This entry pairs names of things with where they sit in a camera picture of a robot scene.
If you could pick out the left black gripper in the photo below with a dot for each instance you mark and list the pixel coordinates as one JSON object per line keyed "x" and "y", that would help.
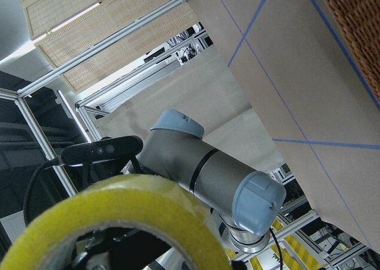
{"x": 126, "y": 248}

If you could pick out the yellow tape roll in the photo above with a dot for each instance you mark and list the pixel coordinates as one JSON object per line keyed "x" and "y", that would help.
{"x": 150, "y": 203}

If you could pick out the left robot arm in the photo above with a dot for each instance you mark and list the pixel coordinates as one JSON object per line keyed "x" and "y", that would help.
{"x": 246, "y": 200}

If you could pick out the brown wicker basket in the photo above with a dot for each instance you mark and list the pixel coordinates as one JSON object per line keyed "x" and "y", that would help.
{"x": 358, "y": 21}

